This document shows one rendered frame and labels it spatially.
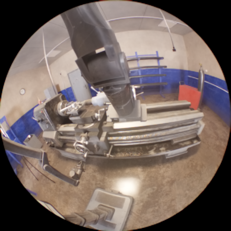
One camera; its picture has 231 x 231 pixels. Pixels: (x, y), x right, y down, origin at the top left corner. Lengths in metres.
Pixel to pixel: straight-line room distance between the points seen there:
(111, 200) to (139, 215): 0.51
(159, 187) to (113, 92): 1.40
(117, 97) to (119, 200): 1.11
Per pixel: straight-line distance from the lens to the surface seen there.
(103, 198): 1.19
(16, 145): 0.51
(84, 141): 0.83
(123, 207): 1.15
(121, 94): 0.17
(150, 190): 1.41
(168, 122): 0.95
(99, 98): 0.93
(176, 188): 1.53
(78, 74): 4.56
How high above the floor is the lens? 1.39
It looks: 31 degrees down
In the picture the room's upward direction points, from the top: 14 degrees counter-clockwise
